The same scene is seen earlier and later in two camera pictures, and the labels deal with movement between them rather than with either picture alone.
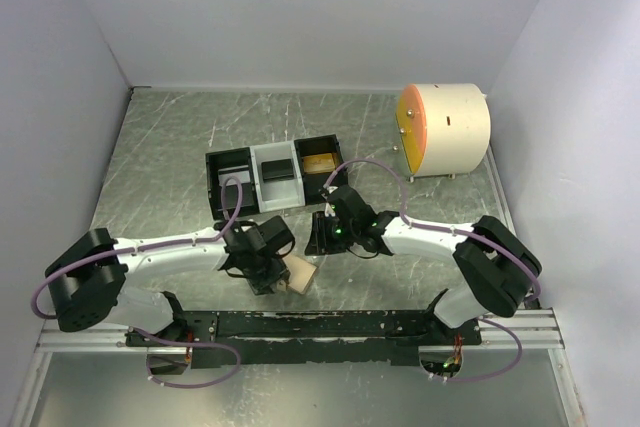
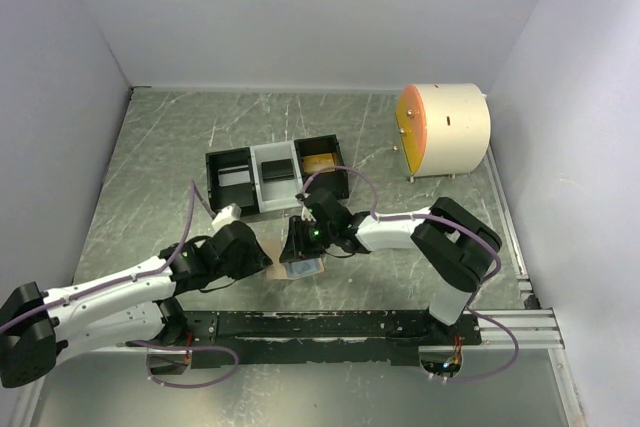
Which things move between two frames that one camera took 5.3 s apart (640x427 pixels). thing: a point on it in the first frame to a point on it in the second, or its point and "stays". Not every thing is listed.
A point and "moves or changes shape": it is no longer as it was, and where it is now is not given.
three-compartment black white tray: [272, 176] stays
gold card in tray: [318, 163] stays
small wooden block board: [301, 273] moves or changes shape
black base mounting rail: [313, 338] stays
